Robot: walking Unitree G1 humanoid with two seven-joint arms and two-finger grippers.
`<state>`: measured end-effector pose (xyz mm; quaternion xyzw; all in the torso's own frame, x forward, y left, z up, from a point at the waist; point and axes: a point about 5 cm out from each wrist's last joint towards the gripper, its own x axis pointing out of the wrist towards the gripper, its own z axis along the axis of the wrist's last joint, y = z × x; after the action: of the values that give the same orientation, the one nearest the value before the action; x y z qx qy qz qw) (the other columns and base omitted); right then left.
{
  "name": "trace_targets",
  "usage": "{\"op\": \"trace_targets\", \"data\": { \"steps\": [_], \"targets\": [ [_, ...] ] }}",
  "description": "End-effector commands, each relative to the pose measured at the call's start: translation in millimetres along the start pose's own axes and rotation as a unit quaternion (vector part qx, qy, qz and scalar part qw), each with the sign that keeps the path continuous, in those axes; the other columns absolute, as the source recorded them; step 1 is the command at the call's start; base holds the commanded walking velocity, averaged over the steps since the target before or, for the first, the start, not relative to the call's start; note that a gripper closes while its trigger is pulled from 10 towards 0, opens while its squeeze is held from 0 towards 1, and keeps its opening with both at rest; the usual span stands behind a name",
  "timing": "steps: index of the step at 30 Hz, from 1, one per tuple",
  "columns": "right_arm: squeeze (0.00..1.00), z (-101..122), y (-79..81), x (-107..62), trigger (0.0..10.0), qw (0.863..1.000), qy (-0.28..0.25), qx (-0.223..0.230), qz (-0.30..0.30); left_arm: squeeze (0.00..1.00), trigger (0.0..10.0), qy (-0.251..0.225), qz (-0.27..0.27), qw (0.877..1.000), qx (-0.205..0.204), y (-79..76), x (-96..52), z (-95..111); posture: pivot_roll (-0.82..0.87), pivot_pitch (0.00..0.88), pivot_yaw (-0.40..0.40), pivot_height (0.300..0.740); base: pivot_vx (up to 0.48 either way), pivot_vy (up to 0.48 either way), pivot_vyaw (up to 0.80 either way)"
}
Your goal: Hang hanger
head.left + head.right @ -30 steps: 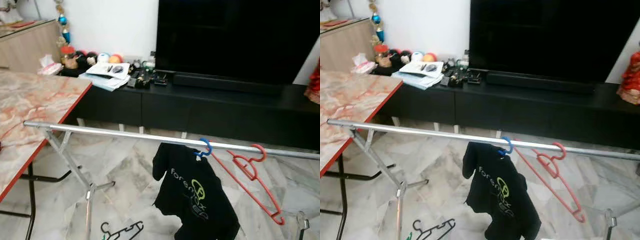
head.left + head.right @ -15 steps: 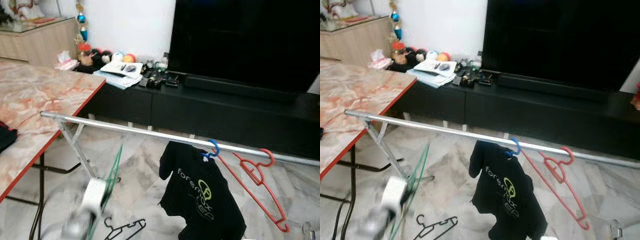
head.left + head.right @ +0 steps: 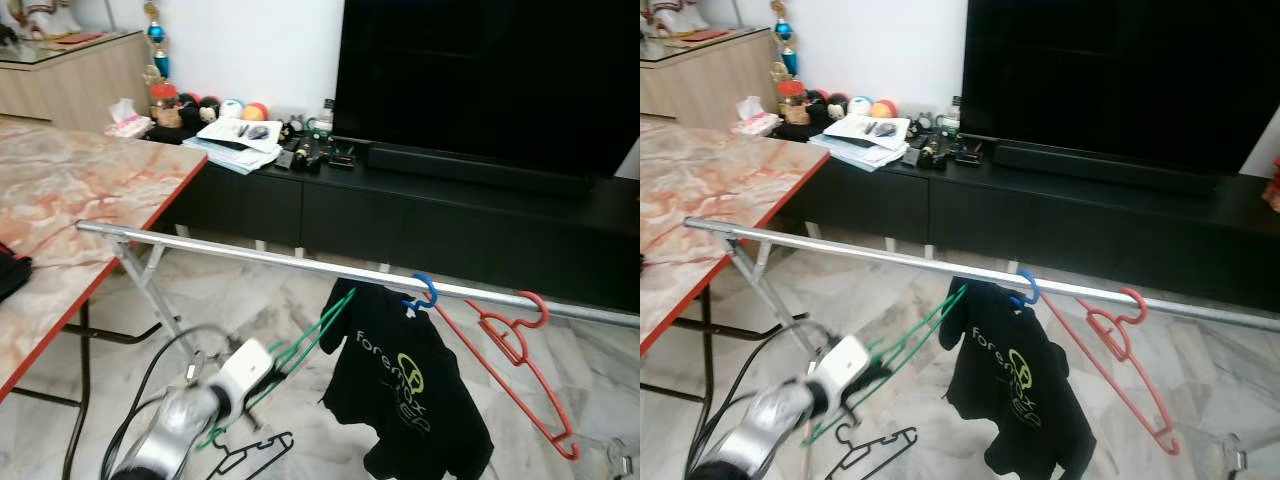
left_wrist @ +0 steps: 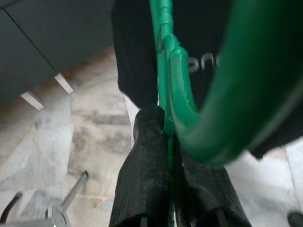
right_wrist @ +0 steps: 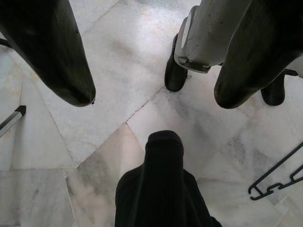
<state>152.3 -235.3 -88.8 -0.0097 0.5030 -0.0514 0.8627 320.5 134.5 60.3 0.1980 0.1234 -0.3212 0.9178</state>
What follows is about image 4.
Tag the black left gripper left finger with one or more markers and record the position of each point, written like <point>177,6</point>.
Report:
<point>142,184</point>

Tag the black T-shirt forenax print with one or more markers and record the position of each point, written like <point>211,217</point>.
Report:
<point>137,47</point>

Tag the green plastic hanger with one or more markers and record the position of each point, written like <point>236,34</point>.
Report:
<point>248,71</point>

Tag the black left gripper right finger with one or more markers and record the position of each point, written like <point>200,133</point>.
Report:
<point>208,196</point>

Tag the black low TV cabinet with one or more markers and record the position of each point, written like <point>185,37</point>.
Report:
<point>47,35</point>

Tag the steel clothes rack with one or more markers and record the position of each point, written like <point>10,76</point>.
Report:
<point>71,191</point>

